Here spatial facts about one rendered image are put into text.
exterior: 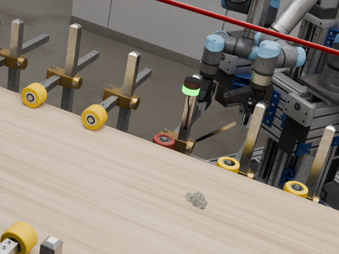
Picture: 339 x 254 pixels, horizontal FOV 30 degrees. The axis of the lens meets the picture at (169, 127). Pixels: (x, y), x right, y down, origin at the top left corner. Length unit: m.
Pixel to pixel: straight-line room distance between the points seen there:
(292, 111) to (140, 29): 2.86
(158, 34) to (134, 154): 3.18
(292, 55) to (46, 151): 0.92
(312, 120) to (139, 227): 1.06
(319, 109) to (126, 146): 0.86
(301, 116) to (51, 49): 2.89
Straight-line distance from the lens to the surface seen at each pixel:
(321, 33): 2.88
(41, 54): 5.03
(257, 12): 2.62
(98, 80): 4.73
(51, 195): 1.93
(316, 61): 2.92
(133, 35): 5.40
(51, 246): 1.36
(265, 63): 2.25
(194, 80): 2.23
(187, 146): 2.38
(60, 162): 2.09
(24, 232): 1.68
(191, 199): 2.01
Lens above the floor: 2.05
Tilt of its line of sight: 29 degrees down
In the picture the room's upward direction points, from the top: 12 degrees clockwise
